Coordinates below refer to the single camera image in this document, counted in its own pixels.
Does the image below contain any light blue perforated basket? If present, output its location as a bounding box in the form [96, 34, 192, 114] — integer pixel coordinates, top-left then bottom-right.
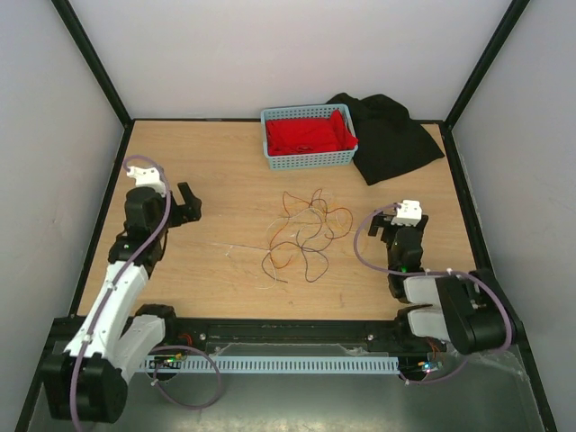
[260, 103, 358, 170]

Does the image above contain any light blue slotted cable duct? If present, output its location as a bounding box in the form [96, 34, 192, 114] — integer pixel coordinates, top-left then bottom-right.
[137, 355, 399, 375]

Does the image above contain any black folded cloth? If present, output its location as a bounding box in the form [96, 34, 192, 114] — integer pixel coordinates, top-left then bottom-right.
[328, 93, 445, 185]

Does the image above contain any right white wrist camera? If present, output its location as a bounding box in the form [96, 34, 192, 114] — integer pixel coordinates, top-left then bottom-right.
[391, 199, 423, 227]

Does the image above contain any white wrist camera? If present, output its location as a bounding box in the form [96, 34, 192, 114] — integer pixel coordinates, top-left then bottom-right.
[127, 166, 167, 197]
[391, 199, 423, 227]

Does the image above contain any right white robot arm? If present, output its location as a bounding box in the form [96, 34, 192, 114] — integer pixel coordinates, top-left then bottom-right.
[362, 210, 526, 356]

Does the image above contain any white zip tie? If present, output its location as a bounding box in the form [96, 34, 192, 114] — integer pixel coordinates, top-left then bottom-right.
[199, 241, 270, 252]

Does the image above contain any red cloth in basket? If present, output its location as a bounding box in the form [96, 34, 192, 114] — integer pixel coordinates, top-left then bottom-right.
[265, 111, 358, 156]

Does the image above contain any orange thin wire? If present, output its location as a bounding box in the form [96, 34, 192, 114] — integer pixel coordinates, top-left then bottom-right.
[269, 191, 352, 247]

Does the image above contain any black metal frame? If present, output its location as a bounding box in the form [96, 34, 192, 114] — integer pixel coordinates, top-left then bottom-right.
[41, 1, 557, 431]

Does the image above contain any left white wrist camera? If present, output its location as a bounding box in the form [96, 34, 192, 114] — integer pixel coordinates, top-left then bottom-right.
[127, 166, 167, 197]

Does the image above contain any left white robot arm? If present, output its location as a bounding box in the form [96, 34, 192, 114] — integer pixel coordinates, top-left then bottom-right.
[40, 183, 202, 423]

